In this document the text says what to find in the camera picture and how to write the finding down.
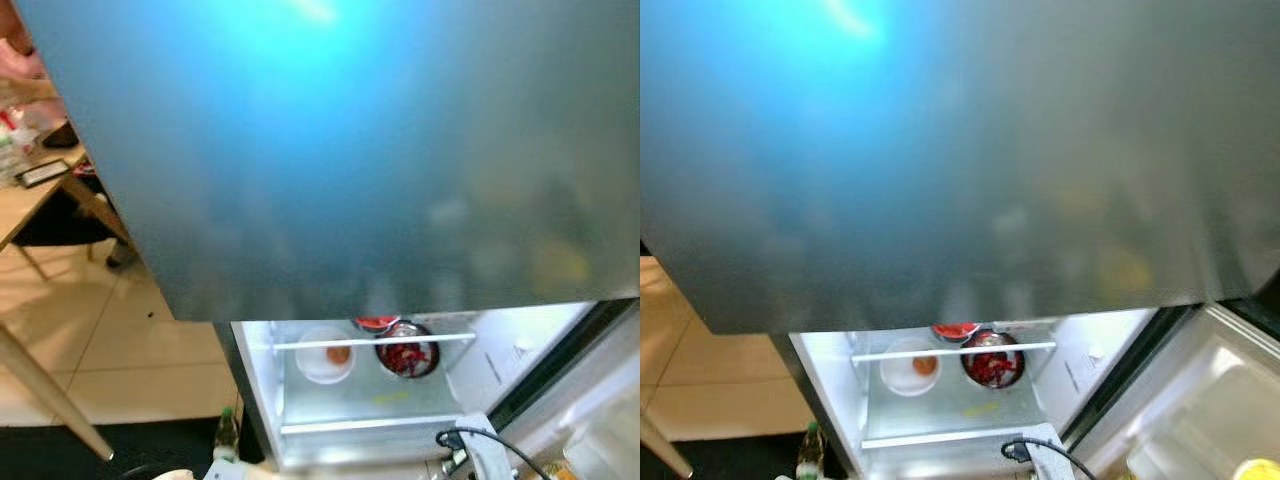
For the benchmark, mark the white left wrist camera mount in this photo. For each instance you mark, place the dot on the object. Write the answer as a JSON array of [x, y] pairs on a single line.
[[225, 472]]

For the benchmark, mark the glass fridge shelf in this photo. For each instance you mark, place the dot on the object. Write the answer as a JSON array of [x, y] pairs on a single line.
[[300, 343], [370, 405], [870, 355], [950, 415]]

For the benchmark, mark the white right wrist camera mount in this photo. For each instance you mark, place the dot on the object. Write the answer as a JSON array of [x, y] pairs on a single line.
[[490, 450], [1050, 455]]

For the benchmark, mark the small green-capped bottle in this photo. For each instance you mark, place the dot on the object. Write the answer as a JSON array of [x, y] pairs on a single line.
[[227, 435], [810, 450]]

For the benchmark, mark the brown round food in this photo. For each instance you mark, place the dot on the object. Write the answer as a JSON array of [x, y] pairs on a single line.
[[925, 365], [338, 354]]

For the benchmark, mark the black floor mat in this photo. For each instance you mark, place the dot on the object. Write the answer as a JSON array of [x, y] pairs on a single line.
[[740, 460], [160, 445]]

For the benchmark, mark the steel bowl red food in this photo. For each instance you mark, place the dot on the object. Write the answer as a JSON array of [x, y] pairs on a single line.
[[407, 357], [992, 368]]

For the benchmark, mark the grey two-door fridge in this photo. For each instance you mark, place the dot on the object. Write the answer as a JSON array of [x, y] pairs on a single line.
[[330, 150], [950, 150]]

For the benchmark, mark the black smartphone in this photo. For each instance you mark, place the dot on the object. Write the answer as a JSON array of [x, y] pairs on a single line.
[[45, 173]]

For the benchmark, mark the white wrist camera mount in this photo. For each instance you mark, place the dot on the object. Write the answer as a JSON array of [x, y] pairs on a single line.
[[490, 450], [1050, 455], [225, 472]]

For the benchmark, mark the black bowl red white wrap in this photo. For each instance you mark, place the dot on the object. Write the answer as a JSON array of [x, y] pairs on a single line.
[[376, 323], [955, 331]]

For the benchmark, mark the black seat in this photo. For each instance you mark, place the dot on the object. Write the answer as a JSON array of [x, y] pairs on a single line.
[[60, 225]]

